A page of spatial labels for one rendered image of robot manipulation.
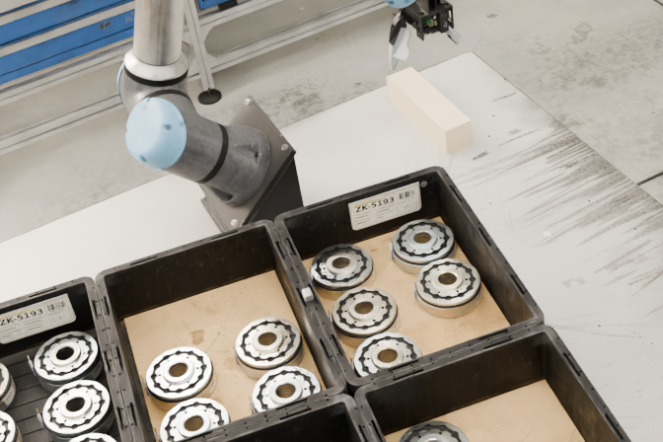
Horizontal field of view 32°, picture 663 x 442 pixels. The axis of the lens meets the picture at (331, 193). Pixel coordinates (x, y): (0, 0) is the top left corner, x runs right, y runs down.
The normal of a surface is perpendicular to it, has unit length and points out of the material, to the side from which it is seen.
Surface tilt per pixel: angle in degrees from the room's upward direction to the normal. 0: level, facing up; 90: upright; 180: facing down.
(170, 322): 0
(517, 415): 0
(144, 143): 46
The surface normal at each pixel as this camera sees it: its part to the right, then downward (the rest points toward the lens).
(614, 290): -0.13, -0.76
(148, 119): -0.66, -0.20
